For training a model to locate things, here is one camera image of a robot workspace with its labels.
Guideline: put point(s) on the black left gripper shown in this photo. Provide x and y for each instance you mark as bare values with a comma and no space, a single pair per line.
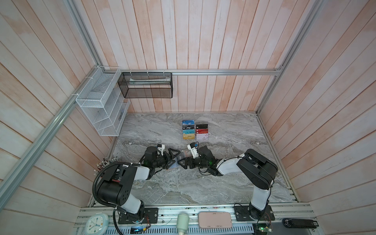
167,158

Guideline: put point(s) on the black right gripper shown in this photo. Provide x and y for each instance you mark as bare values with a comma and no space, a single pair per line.
186,160

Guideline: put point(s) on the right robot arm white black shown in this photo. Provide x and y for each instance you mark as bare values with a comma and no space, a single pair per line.
257,168

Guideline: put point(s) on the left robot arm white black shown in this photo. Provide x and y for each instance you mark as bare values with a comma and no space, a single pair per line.
113,184

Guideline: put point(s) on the gold credit card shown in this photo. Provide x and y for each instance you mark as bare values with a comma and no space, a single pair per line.
190,136

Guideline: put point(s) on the black credit card left column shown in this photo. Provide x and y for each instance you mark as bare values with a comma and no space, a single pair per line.
188,127

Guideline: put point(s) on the black credit card column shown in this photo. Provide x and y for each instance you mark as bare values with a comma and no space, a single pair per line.
188,127
202,126

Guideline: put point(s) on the red credit card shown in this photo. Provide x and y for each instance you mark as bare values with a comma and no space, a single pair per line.
202,131

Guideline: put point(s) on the black credit card right column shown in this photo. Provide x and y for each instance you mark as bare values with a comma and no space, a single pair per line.
202,126

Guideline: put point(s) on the white light bulb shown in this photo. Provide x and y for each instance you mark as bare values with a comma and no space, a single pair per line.
182,223

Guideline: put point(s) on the pink rectangular case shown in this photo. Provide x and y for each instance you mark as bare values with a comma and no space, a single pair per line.
214,220

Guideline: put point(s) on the bundle of coloured pens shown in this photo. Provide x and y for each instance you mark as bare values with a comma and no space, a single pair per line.
103,163

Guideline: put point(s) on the black mesh basket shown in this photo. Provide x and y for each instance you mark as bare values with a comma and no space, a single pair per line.
146,85

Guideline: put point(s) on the white analog clock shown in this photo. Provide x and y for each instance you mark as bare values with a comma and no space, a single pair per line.
97,224

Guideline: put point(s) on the black stapler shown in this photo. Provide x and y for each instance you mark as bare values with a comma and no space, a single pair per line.
300,223

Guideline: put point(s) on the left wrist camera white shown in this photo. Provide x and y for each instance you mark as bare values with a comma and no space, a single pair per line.
160,149

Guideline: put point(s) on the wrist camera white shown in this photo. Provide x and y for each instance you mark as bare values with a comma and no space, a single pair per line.
160,149
193,147

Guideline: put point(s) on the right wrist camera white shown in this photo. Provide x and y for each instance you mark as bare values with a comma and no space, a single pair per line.
193,147

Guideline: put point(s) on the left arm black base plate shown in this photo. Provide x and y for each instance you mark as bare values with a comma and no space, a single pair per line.
145,215

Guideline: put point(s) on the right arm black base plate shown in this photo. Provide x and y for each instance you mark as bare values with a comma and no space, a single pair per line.
249,213

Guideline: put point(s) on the white wire mesh shelf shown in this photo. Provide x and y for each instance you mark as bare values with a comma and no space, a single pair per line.
102,101

